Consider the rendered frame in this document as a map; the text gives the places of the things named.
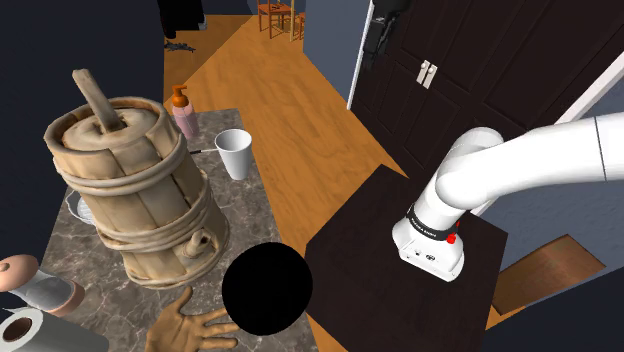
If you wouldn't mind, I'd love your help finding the black ball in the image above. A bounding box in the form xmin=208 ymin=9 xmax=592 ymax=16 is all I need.
xmin=221 ymin=242 xmax=314 ymax=337

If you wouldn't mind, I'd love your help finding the wooden butter churn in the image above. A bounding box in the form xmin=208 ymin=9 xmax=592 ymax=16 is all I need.
xmin=43 ymin=68 xmax=231 ymax=290

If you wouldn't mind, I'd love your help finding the silver grinder with copper knob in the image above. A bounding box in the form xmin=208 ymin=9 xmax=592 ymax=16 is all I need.
xmin=0 ymin=253 xmax=86 ymax=318

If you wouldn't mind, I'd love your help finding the white paper roll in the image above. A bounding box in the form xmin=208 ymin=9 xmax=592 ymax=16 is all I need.
xmin=0 ymin=306 xmax=109 ymax=352

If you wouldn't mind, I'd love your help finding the grey strainer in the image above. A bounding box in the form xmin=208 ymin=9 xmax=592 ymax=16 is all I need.
xmin=64 ymin=189 xmax=99 ymax=225

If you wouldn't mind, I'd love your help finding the pink soap dispenser orange pump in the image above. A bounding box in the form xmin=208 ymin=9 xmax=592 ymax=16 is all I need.
xmin=170 ymin=84 xmax=200 ymax=139

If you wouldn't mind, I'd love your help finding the dark wooden double door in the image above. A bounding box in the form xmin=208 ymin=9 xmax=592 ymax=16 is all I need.
xmin=350 ymin=0 xmax=624 ymax=182

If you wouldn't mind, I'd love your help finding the tan hand sculpture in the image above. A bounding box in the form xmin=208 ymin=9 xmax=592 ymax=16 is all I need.
xmin=144 ymin=286 xmax=240 ymax=352

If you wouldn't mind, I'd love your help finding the wooden chair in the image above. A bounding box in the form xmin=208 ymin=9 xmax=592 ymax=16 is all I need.
xmin=256 ymin=0 xmax=294 ymax=40

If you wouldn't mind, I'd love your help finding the white cup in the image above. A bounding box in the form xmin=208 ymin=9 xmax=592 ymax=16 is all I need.
xmin=214 ymin=128 xmax=254 ymax=181

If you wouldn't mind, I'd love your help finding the dark robot stand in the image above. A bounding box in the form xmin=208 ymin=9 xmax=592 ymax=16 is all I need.
xmin=304 ymin=164 xmax=509 ymax=352

